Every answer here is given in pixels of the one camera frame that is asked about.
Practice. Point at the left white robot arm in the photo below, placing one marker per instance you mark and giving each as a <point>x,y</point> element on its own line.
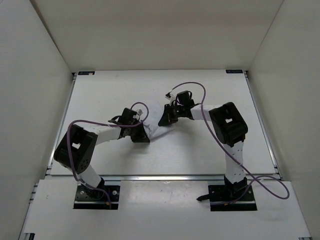
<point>76,148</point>

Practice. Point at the right blue label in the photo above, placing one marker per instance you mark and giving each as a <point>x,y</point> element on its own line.
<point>234,71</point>

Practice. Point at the blue label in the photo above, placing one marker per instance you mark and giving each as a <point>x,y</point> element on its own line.
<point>234,71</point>
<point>86,73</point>

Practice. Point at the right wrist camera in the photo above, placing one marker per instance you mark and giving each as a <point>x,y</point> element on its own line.
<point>172,98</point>

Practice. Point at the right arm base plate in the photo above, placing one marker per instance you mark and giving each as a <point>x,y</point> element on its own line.
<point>222,200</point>

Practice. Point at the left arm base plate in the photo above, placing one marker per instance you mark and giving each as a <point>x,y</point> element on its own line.
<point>87,199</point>

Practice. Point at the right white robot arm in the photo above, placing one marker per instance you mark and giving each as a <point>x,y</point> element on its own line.
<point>230,129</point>

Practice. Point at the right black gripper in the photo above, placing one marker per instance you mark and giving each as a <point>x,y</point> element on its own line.
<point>167,118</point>

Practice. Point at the aluminium rail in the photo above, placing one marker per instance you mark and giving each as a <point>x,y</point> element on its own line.
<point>166,178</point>

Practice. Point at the white skirt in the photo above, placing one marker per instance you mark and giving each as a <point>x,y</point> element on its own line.
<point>150,125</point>

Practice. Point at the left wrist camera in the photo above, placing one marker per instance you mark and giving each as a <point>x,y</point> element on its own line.
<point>139,112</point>

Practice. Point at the left blue label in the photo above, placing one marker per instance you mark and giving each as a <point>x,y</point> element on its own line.
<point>86,73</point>

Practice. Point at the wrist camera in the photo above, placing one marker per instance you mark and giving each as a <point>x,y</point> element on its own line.
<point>139,112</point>
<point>172,98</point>

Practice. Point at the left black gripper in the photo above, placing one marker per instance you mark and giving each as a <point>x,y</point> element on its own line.
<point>142,137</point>

